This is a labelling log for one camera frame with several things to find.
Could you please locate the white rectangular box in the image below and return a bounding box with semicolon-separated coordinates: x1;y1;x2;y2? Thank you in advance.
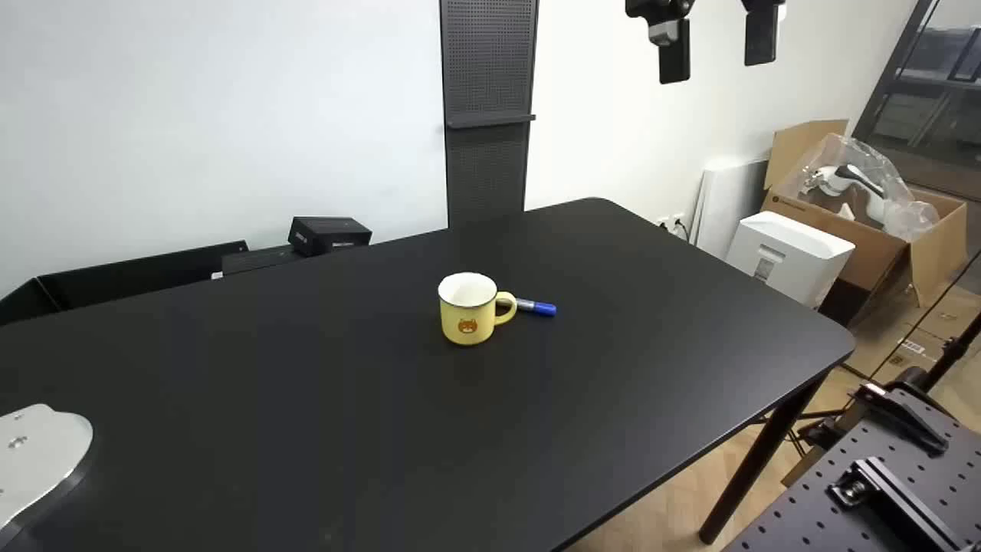
725;207;858;311

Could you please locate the white wall socket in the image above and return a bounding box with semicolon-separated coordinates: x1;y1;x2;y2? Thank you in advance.
656;207;694;243

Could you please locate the long black case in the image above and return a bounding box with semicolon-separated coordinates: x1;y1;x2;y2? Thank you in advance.
0;239;252;327

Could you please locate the white flat panel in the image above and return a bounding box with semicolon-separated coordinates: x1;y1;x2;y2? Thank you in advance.
690;153;772;260

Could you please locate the yellow ceramic mug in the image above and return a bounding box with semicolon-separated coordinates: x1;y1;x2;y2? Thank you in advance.
434;269;520;349

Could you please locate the black perforated breadboard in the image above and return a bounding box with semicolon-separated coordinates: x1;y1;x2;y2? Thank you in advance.
730;382;981;552

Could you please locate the open cardboard box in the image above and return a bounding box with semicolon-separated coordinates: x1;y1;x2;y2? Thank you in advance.
759;115;968;310

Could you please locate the black metal bracket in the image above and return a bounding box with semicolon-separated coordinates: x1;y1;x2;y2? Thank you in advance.
853;377;952;460

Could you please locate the clear plastic bag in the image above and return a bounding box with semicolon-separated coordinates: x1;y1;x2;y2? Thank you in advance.
791;131;942;246

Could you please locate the blue capped marker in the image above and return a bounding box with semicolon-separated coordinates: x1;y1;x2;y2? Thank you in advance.
514;293;561;320

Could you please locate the dark framed glass door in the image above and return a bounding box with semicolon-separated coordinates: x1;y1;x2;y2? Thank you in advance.
853;0;981;207

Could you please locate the black clamp rail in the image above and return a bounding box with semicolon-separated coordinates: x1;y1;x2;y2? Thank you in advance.
825;454;967;552

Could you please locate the small black box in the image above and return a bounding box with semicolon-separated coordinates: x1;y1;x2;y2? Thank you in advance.
284;214;373;260

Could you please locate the black perforated vertical post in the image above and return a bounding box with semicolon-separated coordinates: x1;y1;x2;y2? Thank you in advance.
439;0;544;230

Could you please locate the black table leg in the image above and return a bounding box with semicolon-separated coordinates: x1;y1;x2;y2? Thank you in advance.
696;372;831;546

